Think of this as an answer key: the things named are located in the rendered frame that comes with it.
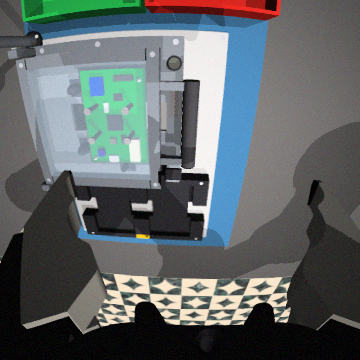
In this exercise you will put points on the green open-top bin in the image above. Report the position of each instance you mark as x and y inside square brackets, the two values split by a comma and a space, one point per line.
[76, 9]

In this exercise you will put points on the red bin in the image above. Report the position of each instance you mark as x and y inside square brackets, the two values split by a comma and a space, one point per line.
[236, 8]

